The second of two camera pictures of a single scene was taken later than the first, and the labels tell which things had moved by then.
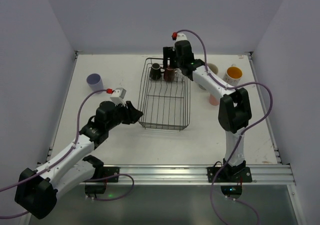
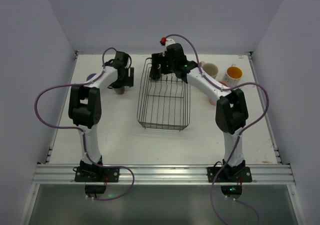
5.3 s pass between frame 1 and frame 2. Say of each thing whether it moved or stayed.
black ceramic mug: stayed
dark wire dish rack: stayed
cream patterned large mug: stayed
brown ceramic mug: moved
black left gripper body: moved
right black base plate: stayed
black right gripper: moved
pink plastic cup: stayed
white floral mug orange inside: stayed
